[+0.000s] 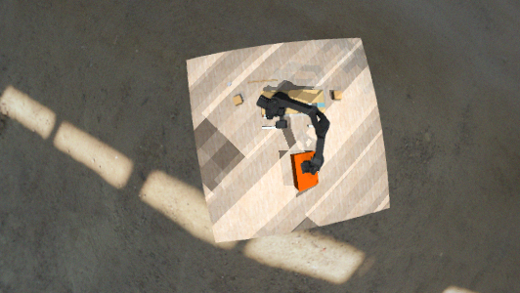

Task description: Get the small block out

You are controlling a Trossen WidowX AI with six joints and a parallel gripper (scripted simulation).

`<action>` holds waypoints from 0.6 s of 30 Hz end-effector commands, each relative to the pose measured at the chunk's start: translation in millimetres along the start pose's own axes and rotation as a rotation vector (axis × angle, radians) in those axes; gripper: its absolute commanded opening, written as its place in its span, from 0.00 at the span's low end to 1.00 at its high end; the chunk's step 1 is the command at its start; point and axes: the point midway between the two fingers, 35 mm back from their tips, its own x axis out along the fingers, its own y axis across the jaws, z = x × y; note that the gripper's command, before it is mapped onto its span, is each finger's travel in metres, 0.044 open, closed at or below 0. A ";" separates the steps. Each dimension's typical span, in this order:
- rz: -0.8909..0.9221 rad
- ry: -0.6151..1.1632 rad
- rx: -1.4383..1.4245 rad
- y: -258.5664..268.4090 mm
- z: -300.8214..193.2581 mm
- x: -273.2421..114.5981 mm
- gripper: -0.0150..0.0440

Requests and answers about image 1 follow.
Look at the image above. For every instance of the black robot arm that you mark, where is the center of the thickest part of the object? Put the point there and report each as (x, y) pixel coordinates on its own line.
(275, 105)

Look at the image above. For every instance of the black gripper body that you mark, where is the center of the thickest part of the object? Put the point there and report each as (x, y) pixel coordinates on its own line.
(282, 123)

